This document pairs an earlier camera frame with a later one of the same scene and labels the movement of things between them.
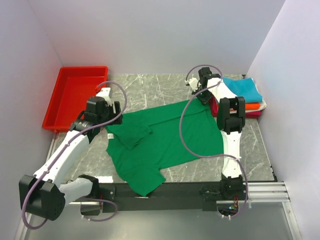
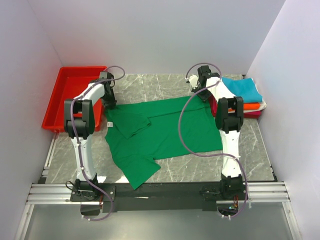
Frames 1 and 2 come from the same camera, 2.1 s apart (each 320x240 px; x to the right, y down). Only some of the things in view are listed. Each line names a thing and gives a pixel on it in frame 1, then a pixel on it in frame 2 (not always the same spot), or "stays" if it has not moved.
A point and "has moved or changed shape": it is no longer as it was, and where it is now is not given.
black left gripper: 117,111 -> 110,100
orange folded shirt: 252,106 stays
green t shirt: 140,143 has moved or changed shape
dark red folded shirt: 213,106 stays
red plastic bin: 73,86 stays
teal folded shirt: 245,87 stays
